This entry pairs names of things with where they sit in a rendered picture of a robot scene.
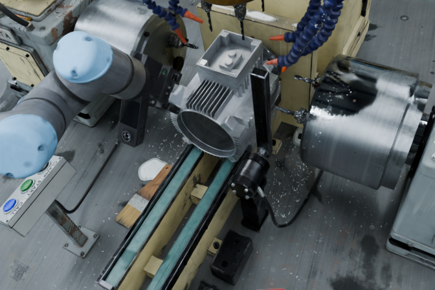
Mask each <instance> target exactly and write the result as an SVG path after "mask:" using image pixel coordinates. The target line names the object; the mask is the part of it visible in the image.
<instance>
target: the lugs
mask: <svg viewBox="0 0 435 290"><path fill-rule="evenodd" d="M267 61H268V60H265V61H263V63H262V64H261V65H260V68H261V69H263V70H266V71H269V73H270V72H271V71H272V69H273V68H274V66H273V65H267ZM185 104H186V101H185V100H183V99H182V102H181V111H183V109H184V108H185ZM236 124H237V122H236V121H235V120H234V119H233V118H232V117H231V116H227V117H225V118H224V119H223V121H222V122H221V124H220V125H221V126H222V127H223V128H224V129H225V130H226V131H228V132H229V131H232V130H233V129H234V128H235V127H236ZM182 139H183V140H184V141H185V142H186V143H187V144H192V143H191V142H190V141H189V140H188V139H187V138H186V137H185V136H183V138H182ZM227 159H228V160H229V161H230V162H238V161H239V159H240V156H237V155H233V156H231V157H227Z"/></svg>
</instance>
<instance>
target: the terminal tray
mask: <svg viewBox="0 0 435 290"><path fill-rule="evenodd" d="M225 32H226V33H227V35H223V33H225ZM241 37H242V35H241V34H237V33H233V32H229V31H227V30H222V31H221V32H220V34H219V35H218V37H217V38H216V39H215V40H214V42H213V43H212V44H211V46H209V48H208V49H207V50H206V52H205V53H204V55H202V57H201V58H200V60H199V61H198V62H197V63H196V67H197V73H198V76H199V79H200V82H202V81H203V80H205V81H206V80H208V82H209V81H210V80H211V81H212V83H213V81H215V84H216V83H217V82H218V84H219V85H220V84H222V86H224V85H225V86H226V89H227V88H228V87H229V89H230V92H231V90H232V89H233V91H234V95H235V96H237V97H238V98H240V97H243V93H245V90H246V89H248V85H251V78H250V73H251V71H252V70H253V69H254V67H257V68H259V69H260V65H261V64H262V63H263V47H262V41H261V40H258V39H254V38H250V37H247V36H245V40H244V41H243V40H242V38H241ZM254 41H256V42H257V44H254V43H253V42H254ZM202 61H205V63H201V62H202ZM233 71H236V73H235V74H233V73H232V72H233Z"/></svg>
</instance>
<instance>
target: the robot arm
mask: <svg viewBox="0 0 435 290"><path fill-rule="evenodd" d="M53 63H54V67H55V68H54V69H53V70H52V71H51V72H50V73H49V74H48V75H47V76H46V77H44V79H42V81H40V83H39V84H38V85H37V86H35V88H33V89H32V90H31V91H30V92H29V93H28V94H27V95H25V96H24V97H23V98H21V99H20V101H19V102H18V103H17V106H16V107H15V108H13V110H11V111H7V112H2V113H0V174H1V175H4V176H9V177H14V178H15V179H21V178H26V177H30V176H32V175H34V174H36V173H38V172H39V171H40V170H41V169H42V168H43V167H44V166H45V165H46V164H47V163H48V162H49V161H50V159H51V158H52V156H53V155H54V153H55V151H56V148H57V145H58V143H59V141H60V139H61V138H62V136H63V134H64V133H65V131H66V129H67V127H68V125H69V124H70V122H71V120H72V119H73V118H74V117H75V116H76V115H77V114H78V113H79V112H81V111H82V110H83V109H84V108H85V107H86V106H87V105H88V104H89V103H90V102H91V101H92V100H93V99H94V98H95V97H96V96H97V95H99V94H100V93H101V92H102V93H105V94H108V95H111V96H114V97H116V98H119V99H122V101H121V107H120V118H119V125H118V136H117V139H118V140H119V141H120V142H123V143H124V144H127V145H129V146H131V147H133V148H134V147H136V146H138V145H139V144H142V143H143V140H144V132H145V127H146V118H147V113H148V106H150V107H154V108H155V109H159V110H161V111H164V112H165V111H168V112H171V113H173V114H176V115H178V114H179V113H180V112H181V102H182V99H183V94H184V87H183V86H180V88H179V89H178V91H177V92H176V93H175V94H174V93H171V92H172V91H173V87H174V85H175V84H177V85H179V82H180V80H181V77H182V74H181V73H179V72H178V71H176V70H175V69H173V68H171V67H169V66H166V65H163V64H161V63H159V62H158V61H156V60H154V59H153V58H151V57H149V56H148V55H145V54H141V53H138V52H135V51H133V50H132V51H131V52H130V55H129V54H126V53H125V52H122V51H121V50H119V49H117V48H116V47H114V46H112V45H110V44H109V43H108V42H107V41H106V40H104V39H102V38H99V37H97V36H93V35H91V34H89V33H87V32H83V31H74V32H70V33H68V34H66V35H65V36H64V37H62V39H61V40H59V42H58V46H57V48H56V50H55V51H54V54H53ZM165 69H167V71H165ZM173 72H175V73H177V74H178V76H177V79H176V81H174V77H175V74H174V73H173Z"/></svg>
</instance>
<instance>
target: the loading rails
mask: <svg viewBox="0 0 435 290"><path fill-rule="evenodd" d="M281 122H282V118H281V111H278V110H276V114H275V116H274V118H273V119H272V121H271V125H272V140H273V152H272V154H275V155H276V154H277V153H278V150H279V149H280V147H281V145H282V141H281V140H279V139H276V138H274V137H273V136H274V134H275V133H276V130H277V129H278V127H279V125H280V123H281ZM247 152H249V151H247V150H245V152H244V154H243V155H242V156H241V157H240V159H239V161H238V162H230V161H229V160H228V159H227V158H226V159H225V160H224V162H223V164H222V165H221V167H220V168H219V170H218V171H217V174H216V175H215V177H214V178H213V180H212V182H211V183H210V185H209V186H208V187H207V186H205V185H204V184H205V182H206V180H207V179H208V177H209V175H210V174H211V172H212V170H213V169H214V167H215V166H216V164H217V163H218V161H219V159H220V158H219V159H217V157H216V158H214V156H212V157H211V156H210V154H209V155H208V154H207V153H204V151H202V152H201V150H200V149H199V150H198V149H197V146H195V145H194V144H187V146H186V148H185V149H184V150H183V152H182V153H181V154H180V156H179V158H178V159H177V160H176V162H175V164H174V165H173V166H172V168H171V170H170V171H169V172H168V174H167V176H166V177H165V178H164V180H163V182H162V183H161V184H160V186H159V187H158V189H157V190H156V192H155V193H154V195H153V196H152V198H151V199H150V201H149V202H148V204H147V205H146V207H145V208H144V210H143V211H142V212H141V214H140V216H139V217H138V218H137V220H136V222H135V223H134V224H133V226H132V227H131V229H130V230H129V232H128V233H127V235H126V237H125V238H124V239H123V240H122V242H121V244H120V245H119V246H118V248H117V250H116V251H115V253H114V254H113V255H112V257H111V259H110V260H109V261H108V263H107V265H106V266H105V267H104V269H103V270H102V272H101V273H100V275H99V276H98V278H97V279H96V281H95V282H96V283H97V284H98V285H99V286H100V287H101V288H102V289H103V290H139V289H140V287H141V286H142V284H143V283H144V281H145V279H146V278H147V276H149V277H150V278H152V280H151V282H150V284H149V285H148V287H147V288H146V290H188V288H189V287H190V284H191V283H192V281H193V279H194V277H195V276H196V274H197V272H198V270H199V268H200V266H201V265H202V263H203V261H204V260H205V258H206V256H207V254H210V255H212V256H214V255H215V254H216V252H217V250H218V249H219V246H220V245H221V242H222V241H223V240H221V239H219V238H217V236H218V234H219V233H220V231H221V229H222V227H223V225H224V224H225V222H226V220H227V218H228V217H229V215H230V213H231V211H232V209H233V208H234V205H235V204H236V202H237V200H238V199H240V198H239V197H237V196H236V194H233V193H232V192H233V191H232V190H231V188H230V186H229V181H230V179H231V177H232V176H233V175H234V174H235V173H236V171H237V169H238V168H239V166H240V164H241V160H242V158H243V156H244V155H245V154H246V153H247ZM192 203H194V204H197V206H196V208H195V210H194V211H193V213H192V215H191V216H190V218H189V219H188V221H187V222H186V225H185V226H184V228H183V229H182V231H181V233H180V234H179V236H178V237H177V239H176V241H175V243H174V244H173V246H172V247H171V249H170V251H169V252H168V254H167V255H166V257H165V259H164V260H162V259H160V258H159V256H160V255H161V253H162V252H163V250H164V248H165V247H166V245H167V244H168V242H169V240H170V239H171V237H172V236H173V234H174V232H175V231H176V229H177V227H178V226H179V224H180V222H181V221H182V220H183V218H184V216H185V214H186V213H187V212H188V209H189V208H190V206H191V205H192Z"/></svg>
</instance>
